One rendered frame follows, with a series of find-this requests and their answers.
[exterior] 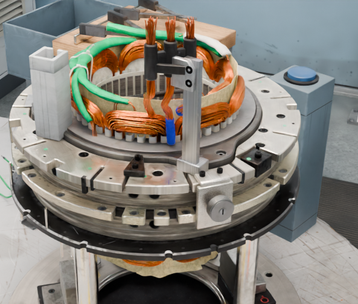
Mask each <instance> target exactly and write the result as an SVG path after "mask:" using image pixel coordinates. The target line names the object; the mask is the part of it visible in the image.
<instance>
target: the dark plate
mask: <svg viewBox="0 0 358 304"><path fill-rule="evenodd" d="M99 301H100V304H221V303H220V301H219V299H218V298H217V296H216V295H215V294H214V293H213V292H212V291H211V290H210V289H209V288H208V287H207V286H206V285H205V284H203V283H201V282H200V281H198V280H196V279H193V278H191V277H188V276H184V275H181V274H176V273H173V274H169V275H167V276H164V277H161V278H158V277H154V276H142V275H140V274H138V273H136V274H131V275H128V276H124V277H121V278H119V279H116V280H114V281H112V282H110V283H109V284H107V285H106V286H104V287H103V288H102V289H101V290H99Z"/></svg>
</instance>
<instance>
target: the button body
mask: <svg viewBox="0 0 358 304"><path fill-rule="evenodd" d="M294 66H297V65H293V66H291V67H289V68H287V69H285V70H283V71H281V72H279V73H277V74H275V75H273V76H271V77H269V79H271V80H272V81H274V82H276V83H277V84H278V85H280V86H281V87H282V88H283V89H284V90H285V91H286V92H287V93H288V94H289V95H290V96H291V97H292V98H293V99H294V101H295V103H296V104H297V108H296V109H297V110H299V112H300V115H301V128H300V133H299V138H298V143H299V154H298V162H297V165H298V168H299V173H300V187H299V194H298V198H297V200H296V203H295V204H293V208H292V210H291V211H290V212H289V214H288V215H287V216H286V217H285V219H283V220H282V222H280V223H279V224H278V225H277V226H276V227H274V228H273V229H272V230H270V231H269V232H270V233H273V234H274V235H276V236H279V237H280V238H282V239H285V240H286V241H288V242H293V241H294V240H295V239H297V238H298V237H299V236H301V235H302V234H303V233H304V232H306V231H307V230H309V228H311V227H312V226H314V225H315V224H316V219H317V214H318V205H319V196H320V191H321V182H322V173H323V169H324V160H325V151H326V146H327V137H328V128H329V123H330V115H331V106H332V100H333V92H334V83H335V78H333V77H330V76H327V75H324V74H321V73H318V72H316V73H317V74H318V75H319V81H318V82H317V83H316V84H313V85H309V86H299V85H295V84H291V83H288V82H287V81H286V80H285V79H284V73H285V72H286V71H288V70H289V69H290V68H292V67H294Z"/></svg>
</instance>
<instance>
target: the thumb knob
mask: <svg viewBox="0 0 358 304"><path fill-rule="evenodd" d="M233 211H234V204H233V202H232V201H231V200H230V199H229V197H227V196H225V195H218V196H215V197H214V198H212V199H211V200H210V201H209V203H208V204H207V207H206V212H207V214H208V215H209V216H210V218H211V219H212V220H213V221H215V222H222V221H225V220H227V219H228V218H229V217H230V216H231V215H232V214H233Z"/></svg>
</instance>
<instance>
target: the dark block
mask: <svg viewBox="0 0 358 304"><path fill-rule="evenodd" d="M247 158H251V160H247ZM240 160H241V161H243V162H244V163H246V164H248V165H249V166H251V167H253V168H254V169H255V176H254V177H256V178H257V177H259V176H261V175H262V174H263V173H265V172H266V171H267V170H269V169H271V164H272V155H271V154H268V153H265V152H263V151H261V150H258V149H256V148H254V149H253V150H251V151H250V152H248V153H247V154H245V155H244V156H242V157H241V158H240Z"/></svg>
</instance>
